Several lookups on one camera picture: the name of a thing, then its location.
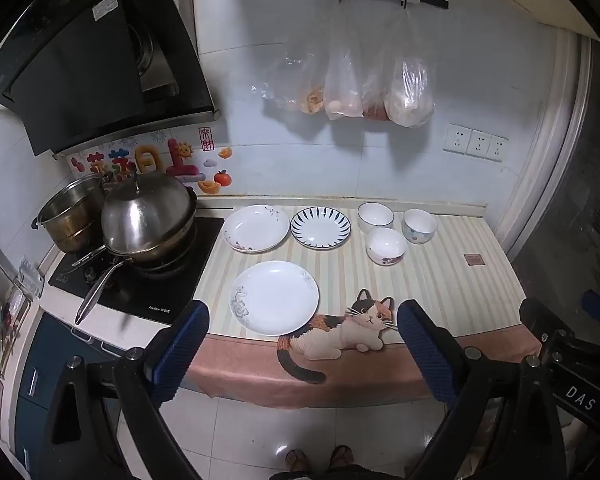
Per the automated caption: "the white floral rim plate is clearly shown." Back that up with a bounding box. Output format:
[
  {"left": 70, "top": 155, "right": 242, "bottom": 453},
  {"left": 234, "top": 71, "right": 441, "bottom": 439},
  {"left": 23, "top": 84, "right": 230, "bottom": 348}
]
[{"left": 222, "top": 204, "right": 291, "bottom": 254}]

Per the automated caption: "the colourful printed box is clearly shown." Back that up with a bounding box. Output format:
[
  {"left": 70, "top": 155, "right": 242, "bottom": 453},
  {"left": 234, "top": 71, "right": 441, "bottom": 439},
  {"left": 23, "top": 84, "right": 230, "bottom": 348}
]
[{"left": 70, "top": 127, "right": 234, "bottom": 197}]

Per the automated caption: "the dish rack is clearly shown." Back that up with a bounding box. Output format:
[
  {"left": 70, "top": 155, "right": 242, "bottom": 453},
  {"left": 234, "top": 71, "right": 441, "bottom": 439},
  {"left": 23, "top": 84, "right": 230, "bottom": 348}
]
[{"left": 0, "top": 242, "right": 43, "bottom": 391}]

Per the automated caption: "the striped cat table mat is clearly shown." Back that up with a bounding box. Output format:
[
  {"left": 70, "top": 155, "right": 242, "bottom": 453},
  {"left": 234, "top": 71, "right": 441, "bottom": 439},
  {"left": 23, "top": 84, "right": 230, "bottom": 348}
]
[{"left": 185, "top": 205, "right": 544, "bottom": 409}]

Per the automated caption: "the blue kitchen cabinet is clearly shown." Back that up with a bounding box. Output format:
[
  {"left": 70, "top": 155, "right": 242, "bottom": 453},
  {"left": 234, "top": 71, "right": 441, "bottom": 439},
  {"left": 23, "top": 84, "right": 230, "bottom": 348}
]
[{"left": 14, "top": 310, "right": 127, "bottom": 480}]

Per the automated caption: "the clear plastic bag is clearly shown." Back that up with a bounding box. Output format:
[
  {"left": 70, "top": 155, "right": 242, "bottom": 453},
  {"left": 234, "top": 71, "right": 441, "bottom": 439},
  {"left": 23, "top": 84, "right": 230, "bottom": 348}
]
[
  {"left": 251, "top": 5, "right": 327, "bottom": 115},
  {"left": 361, "top": 67, "right": 390, "bottom": 122},
  {"left": 323, "top": 0, "right": 366, "bottom": 122},
  {"left": 383, "top": 7, "right": 436, "bottom": 129}
]

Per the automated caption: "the person's left foot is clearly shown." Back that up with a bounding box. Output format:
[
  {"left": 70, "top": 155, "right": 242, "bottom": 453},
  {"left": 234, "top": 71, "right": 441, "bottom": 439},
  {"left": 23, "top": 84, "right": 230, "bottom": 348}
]
[{"left": 284, "top": 448, "right": 309, "bottom": 474}]

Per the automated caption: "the person's foot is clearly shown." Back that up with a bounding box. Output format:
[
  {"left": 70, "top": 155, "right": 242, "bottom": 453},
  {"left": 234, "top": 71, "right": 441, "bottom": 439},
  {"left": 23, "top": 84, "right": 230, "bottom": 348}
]
[
  {"left": 284, "top": 448, "right": 309, "bottom": 474},
  {"left": 328, "top": 444, "right": 355, "bottom": 472}
]

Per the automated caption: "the white plate with blue stripes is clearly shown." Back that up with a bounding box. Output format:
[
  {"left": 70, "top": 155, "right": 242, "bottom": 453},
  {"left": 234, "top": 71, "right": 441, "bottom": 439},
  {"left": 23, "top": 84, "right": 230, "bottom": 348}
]
[{"left": 290, "top": 206, "right": 354, "bottom": 251}]

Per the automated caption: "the white door frame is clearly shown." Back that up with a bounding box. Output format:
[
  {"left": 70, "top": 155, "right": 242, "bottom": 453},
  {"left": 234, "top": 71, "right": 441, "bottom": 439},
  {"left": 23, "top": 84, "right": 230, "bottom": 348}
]
[{"left": 494, "top": 25, "right": 594, "bottom": 267}]

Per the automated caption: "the white bowl with floral print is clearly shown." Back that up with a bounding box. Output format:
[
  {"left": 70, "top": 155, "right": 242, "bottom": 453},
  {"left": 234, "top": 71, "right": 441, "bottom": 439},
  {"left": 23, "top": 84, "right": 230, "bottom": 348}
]
[{"left": 365, "top": 227, "right": 408, "bottom": 266}]

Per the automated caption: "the white wall socket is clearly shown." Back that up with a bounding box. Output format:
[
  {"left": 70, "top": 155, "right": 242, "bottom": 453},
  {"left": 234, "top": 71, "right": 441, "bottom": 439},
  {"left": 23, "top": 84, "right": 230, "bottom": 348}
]
[
  {"left": 487, "top": 134, "right": 510, "bottom": 163},
  {"left": 467, "top": 129, "right": 492, "bottom": 159},
  {"left": 442, "top": 123, "right": 472, "bottom": 155}
]

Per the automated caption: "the black range hood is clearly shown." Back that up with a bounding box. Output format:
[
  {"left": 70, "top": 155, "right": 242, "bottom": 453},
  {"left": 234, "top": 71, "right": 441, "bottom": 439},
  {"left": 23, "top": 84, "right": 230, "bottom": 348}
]
[{"left": 0, "top": 0, "right": 224, "bottom": 158}]

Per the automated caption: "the person's right foot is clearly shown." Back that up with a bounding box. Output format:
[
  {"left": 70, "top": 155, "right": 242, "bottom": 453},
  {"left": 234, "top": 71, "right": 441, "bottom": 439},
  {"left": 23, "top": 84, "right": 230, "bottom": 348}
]
[{"left": 328, "top": 444, "right": 355, "bottom": 472}]

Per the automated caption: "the dark sliding door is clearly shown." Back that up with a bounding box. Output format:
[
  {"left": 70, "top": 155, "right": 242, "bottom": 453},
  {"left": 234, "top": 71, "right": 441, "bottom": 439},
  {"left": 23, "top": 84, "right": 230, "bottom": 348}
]
[{"left": 510, "top": 35, "right": 600, "bottom": 343}]

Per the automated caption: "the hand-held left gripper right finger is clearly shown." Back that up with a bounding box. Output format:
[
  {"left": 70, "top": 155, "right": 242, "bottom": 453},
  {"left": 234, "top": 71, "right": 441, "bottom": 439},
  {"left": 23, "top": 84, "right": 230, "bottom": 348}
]
[{"left": 396, "top": 299, "right": 571, "bottom": 480}]

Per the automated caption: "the white bowl with blue dots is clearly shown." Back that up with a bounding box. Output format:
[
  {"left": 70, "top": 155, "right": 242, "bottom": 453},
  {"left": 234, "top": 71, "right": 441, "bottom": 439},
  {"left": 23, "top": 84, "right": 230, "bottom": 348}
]
[{"left": 401, "top": 208, "right": 439, "bottom": 245}]

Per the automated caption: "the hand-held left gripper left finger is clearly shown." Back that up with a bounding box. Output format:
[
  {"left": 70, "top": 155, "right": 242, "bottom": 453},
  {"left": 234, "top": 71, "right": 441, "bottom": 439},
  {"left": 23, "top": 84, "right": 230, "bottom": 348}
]
[{"left": 37, "top": 300, "right": 211, "bottom": 480}]

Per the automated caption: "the white bowl with blue rim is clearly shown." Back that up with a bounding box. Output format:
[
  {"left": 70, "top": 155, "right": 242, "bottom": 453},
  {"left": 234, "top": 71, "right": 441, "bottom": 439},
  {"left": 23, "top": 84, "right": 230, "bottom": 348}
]
[{"left": 356, "top": 202, "right": 396, "bottom": 235}]

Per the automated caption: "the steel stock pot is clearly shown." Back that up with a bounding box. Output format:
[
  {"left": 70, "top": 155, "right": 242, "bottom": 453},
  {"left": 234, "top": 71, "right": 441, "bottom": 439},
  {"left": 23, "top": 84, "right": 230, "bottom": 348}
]
[{"left": 31, "top": 172, "right": 115, "bottom": 255}]

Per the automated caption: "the steel wok lid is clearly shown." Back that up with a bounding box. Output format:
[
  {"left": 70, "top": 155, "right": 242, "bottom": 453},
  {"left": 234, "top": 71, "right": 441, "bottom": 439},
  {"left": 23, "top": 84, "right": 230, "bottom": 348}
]
[{"left": 101, "top": 170, "right": 194, "bottom": 254}]

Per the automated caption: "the dark wok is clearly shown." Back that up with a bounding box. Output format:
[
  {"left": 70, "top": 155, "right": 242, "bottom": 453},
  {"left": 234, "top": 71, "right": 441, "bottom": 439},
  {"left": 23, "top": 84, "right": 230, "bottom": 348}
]
[{"left": 60, "top": 192, "right": 200, "bottom": 273}]

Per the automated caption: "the large white floral plate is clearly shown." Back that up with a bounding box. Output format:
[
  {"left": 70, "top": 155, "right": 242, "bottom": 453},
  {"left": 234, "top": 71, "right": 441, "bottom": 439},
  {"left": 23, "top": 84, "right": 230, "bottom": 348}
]
[{"left": 228, "top": 260, "right": 321, "bottom": 337}]

